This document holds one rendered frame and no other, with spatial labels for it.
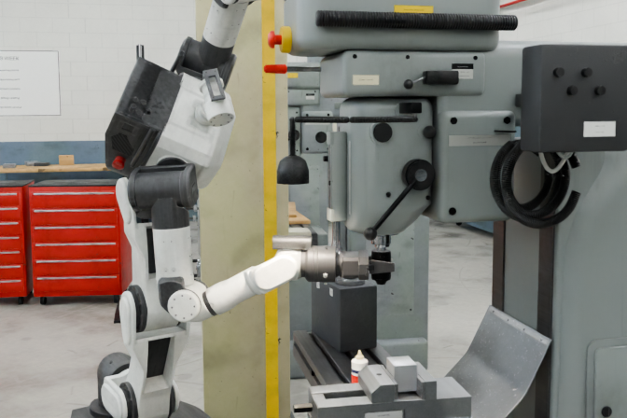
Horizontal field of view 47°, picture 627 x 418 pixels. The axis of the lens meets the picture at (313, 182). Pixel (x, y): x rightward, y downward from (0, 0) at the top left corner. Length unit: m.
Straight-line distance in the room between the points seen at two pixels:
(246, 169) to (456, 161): 1.86
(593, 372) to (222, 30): 1.24
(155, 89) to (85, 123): 8.81
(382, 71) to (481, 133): 0.28
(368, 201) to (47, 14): 9.41
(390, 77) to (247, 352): 2.21
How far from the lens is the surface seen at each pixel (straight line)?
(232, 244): 3.43
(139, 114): 1.83
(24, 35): 10.83
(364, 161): 1.62
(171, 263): 1.77
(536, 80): 1.47
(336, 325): 2.13
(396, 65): 1.61
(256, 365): 3.60
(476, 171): 1.68
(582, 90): 1.51
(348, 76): 1.58
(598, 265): 1.79
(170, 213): 1.75
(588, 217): 1.76
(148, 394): 2.35
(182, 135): 1.83
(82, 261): 6.27
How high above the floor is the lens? 1.60
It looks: 6 degrees down
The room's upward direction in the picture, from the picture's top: straight up
